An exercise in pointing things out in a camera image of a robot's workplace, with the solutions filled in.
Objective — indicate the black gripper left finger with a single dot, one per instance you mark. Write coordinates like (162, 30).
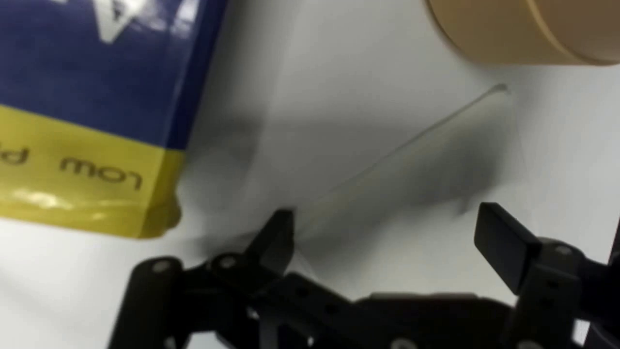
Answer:
(214, 292)

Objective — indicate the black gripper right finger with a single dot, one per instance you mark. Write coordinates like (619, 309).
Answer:
(555, 278)

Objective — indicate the tan water bottle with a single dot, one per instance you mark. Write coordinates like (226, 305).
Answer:
(516, 32)

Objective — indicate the blue and yellow book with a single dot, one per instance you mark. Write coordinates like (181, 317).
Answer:
(98, 65)

